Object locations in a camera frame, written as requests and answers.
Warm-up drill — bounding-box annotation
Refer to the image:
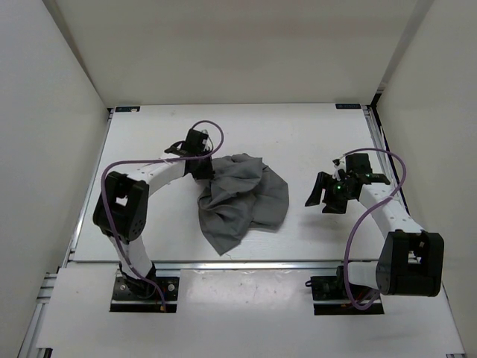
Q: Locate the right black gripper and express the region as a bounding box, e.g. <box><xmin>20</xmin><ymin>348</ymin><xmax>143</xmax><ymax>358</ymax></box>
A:
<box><xmin>304</xmin><ymin>171</ymin><xmax>356</xmax><ymax>214</ymax></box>

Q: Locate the grey pleated skirt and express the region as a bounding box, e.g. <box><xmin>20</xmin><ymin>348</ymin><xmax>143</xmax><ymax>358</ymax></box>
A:
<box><xmin>198</xmin><ymin>153</ymin><xmax>289</xmax><ymax>256</ymax></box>

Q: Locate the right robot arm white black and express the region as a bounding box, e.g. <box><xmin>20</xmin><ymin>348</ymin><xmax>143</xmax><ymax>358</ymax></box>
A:
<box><xmin>306</xmin><ymin>149</ymin><xmax>444</xmax><ymax>304</ymax></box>

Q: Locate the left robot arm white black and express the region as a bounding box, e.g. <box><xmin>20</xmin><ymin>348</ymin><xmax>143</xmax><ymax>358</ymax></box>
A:
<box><xmin>92</xmin><ymin>128</ymin><xmax>213</xmax><ymax>299</ymax></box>

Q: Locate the right blue corner label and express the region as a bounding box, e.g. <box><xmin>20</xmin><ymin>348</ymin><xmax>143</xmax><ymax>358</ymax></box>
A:
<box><xmin>335</xmin><ymin>103</ymin><xmax>361</xmax><ymax>110</ymax></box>

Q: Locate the blue corner label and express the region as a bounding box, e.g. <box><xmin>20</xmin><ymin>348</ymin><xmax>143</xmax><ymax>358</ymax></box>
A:
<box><xmin>335</xmin><ymin>103</ymin><xmax>361</xmax><ymax>110</ymax></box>
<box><xmin>115</xmin><ymin>106</ymin><xmax>141</xmax><ymax>113</ymax></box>

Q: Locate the left blue corner label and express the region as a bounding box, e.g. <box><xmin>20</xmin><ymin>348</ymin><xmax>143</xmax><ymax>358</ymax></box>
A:
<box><xmin>115</xmin><ymin>106</ymin><xmax>141</xmax><ymax>113</ymax></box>

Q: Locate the white front cover board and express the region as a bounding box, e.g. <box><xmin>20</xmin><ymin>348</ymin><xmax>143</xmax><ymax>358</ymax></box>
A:
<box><xmin>37</xmin><ymin>267</ymin><xmax>464</xmax><ymax>357</ymax></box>

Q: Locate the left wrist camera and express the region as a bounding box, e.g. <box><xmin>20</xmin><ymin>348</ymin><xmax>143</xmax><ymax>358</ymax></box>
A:
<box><xmin>201</xmin><ymin>130</ymin><xmax>214</xmax><ymax>152</ymax></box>

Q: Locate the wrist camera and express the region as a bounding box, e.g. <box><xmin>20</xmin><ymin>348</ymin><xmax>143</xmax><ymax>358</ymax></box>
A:
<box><xmin>332</xmin><ymin>157</ymin><xmax>347</xmax><ymax>181</ymax></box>
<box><xmin>201</xmin><ymin>130</ymin><xmax>214</xmax><ymax>152</ymax></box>

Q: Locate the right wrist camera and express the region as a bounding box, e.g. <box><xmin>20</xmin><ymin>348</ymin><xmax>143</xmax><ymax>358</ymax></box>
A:
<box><xmin>332</xmin><ymin>157</ymin><xmax>347</xmax><ymax>181</ymax></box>

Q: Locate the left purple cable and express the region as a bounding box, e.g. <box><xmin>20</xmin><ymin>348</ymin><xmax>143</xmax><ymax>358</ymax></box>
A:
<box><xmin>101</xmin><ymin>119</ymin><xmax>224</xmax><ymax>313</ymax></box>

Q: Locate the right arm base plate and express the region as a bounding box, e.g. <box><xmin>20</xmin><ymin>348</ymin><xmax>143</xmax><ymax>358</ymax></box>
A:
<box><xmin>305</xmin><ymin>276</ymin><xmax>385</xmax><ymax>316</ymax></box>

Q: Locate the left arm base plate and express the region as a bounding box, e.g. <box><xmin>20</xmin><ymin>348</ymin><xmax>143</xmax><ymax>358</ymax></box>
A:
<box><xmin>110</xmin><ymin>271</ymin><xmax>180</xmax><ymax>313</ymax></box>

